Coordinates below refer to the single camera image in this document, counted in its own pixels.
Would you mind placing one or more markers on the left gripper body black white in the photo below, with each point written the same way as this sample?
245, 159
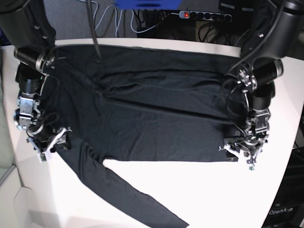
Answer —
248, 149

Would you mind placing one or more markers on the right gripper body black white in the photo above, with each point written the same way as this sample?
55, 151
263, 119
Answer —
44, 138

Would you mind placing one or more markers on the dark navy long-sleeve T-shirt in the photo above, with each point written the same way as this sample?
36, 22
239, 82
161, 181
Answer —
133, 104

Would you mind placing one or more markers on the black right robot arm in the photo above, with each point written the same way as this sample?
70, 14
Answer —
25, 25

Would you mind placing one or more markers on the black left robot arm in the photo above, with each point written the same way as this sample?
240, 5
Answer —
275, 27

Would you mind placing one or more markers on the black OpenArm labelled case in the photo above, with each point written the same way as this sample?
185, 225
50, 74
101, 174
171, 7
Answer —
287, 210

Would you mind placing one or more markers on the blue plastic bin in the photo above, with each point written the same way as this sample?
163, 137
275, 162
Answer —
148, 4

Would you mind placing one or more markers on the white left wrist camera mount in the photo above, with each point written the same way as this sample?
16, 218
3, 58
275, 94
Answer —
252, 165

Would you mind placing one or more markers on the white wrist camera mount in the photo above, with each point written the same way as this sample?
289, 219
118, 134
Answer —
252, 165
44, 156

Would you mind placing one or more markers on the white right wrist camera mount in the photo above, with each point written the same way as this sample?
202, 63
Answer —
44, 156

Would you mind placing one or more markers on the black power strip red switch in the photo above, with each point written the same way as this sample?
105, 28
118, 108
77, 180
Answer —
203, 15

